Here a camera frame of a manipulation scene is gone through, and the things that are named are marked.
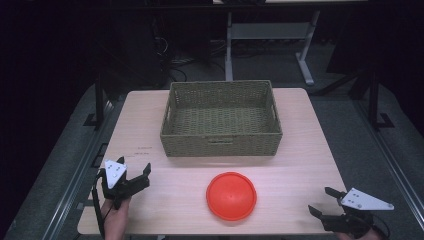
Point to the white metal desk frame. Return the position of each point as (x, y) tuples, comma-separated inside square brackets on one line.
[(266, 31)]

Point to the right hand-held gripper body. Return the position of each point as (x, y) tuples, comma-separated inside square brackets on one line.
[(361, 201)]

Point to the person's left hand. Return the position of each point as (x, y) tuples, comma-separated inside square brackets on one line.
[(116, 220)]

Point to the dark computer tower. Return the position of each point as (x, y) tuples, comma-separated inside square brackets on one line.
[(140, 53)]

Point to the orange round plate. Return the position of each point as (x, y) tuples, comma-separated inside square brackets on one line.
[(231, 196)]

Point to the green woven basket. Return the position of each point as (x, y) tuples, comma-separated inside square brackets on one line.
[(220, 121)]

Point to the black metal stand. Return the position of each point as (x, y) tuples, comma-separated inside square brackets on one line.
[(99, 100), (375, 100)]

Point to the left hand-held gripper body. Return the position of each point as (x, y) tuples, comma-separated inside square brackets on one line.
[(115, 173)]

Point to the grey metal rail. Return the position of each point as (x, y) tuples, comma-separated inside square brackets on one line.
[(76, 186), (393, 160)]

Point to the person's right hand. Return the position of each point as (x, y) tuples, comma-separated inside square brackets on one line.
[(356, 237)]

